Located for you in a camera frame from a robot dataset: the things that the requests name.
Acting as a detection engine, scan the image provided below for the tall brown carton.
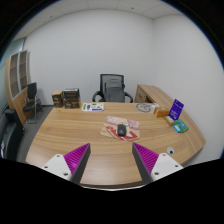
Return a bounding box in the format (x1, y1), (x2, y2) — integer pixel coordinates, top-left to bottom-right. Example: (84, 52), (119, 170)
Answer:
(51, 90), (65, 109)

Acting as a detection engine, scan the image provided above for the teal small box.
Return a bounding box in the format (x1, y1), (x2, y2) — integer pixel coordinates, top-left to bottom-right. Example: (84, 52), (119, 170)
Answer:
(173, 119), (190, 134)

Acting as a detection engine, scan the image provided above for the white sheet with green purple print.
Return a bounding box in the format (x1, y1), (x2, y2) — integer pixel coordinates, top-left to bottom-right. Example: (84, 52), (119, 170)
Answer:
(81, 102), (105, 113)

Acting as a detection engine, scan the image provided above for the small orange box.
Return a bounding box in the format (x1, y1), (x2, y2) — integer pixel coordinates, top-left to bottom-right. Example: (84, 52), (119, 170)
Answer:
(153, 106), (170, 118)

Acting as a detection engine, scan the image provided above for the black mesh office chair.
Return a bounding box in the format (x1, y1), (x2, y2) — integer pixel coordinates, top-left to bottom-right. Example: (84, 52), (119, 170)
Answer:
(91, 73), (134, 104)

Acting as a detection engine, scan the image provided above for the grey backpack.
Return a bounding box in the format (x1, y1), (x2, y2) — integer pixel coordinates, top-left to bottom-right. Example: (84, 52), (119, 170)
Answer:
(104, 78), (126, 103)

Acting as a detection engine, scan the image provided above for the purple sign card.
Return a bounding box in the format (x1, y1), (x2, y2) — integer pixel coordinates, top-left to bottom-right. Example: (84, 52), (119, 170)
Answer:
(168, 98), (185, 121)

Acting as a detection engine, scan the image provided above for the wooden side desk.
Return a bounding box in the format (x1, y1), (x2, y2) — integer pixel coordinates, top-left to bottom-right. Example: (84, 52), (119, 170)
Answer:
(134, 83), (168, 105)

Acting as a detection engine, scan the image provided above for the black visitor chair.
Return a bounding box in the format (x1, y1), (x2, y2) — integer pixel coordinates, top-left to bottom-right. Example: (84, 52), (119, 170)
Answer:
(22, 82), (43, 125)

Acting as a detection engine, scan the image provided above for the black carton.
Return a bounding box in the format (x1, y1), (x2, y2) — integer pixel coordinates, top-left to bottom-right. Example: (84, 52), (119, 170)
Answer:
(62, 87), (81, 100)

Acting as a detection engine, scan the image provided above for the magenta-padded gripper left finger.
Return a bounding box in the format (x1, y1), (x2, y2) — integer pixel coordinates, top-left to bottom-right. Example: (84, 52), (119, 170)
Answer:
(42, 142), (92, 186)

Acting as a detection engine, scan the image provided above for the black computer mouse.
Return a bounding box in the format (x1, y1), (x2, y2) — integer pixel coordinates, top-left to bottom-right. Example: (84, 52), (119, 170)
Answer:
(116, 123), (127, 137)

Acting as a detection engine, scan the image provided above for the black leather sofa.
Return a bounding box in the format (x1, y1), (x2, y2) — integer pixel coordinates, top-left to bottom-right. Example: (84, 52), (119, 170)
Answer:
(0, 108), (26, 161)

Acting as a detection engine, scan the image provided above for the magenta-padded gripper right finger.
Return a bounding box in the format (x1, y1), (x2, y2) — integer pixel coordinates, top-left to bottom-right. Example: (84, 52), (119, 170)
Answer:
(132, 142), (184, 185)

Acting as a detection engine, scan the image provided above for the pink and red printed mouse pad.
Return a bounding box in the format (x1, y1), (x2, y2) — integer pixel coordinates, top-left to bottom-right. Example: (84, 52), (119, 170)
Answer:
(99, 115), (141, 142)

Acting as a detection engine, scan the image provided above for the wooden shelf unit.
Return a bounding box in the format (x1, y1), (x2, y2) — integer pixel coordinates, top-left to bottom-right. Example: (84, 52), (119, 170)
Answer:
(4, 49), (33, 126)

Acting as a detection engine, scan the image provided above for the white sheet with grey circle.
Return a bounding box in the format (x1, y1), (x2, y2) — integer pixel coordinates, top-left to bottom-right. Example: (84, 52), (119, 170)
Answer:
(135, 102), (159, 114)

